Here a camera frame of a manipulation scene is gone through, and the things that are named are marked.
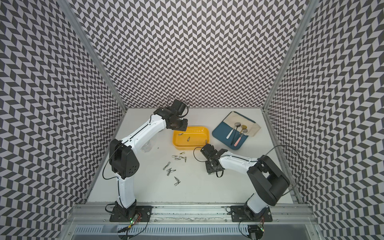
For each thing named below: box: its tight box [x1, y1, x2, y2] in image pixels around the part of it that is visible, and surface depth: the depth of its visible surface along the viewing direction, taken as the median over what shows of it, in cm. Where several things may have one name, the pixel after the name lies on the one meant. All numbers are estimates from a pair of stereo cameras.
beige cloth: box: [223, 111, 261, 137], surface depth 112 cm
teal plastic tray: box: [212, 111, 256, 151], surface depth 104 cm
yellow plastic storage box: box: [172, 126, 210, 150], surface depth 102 cm
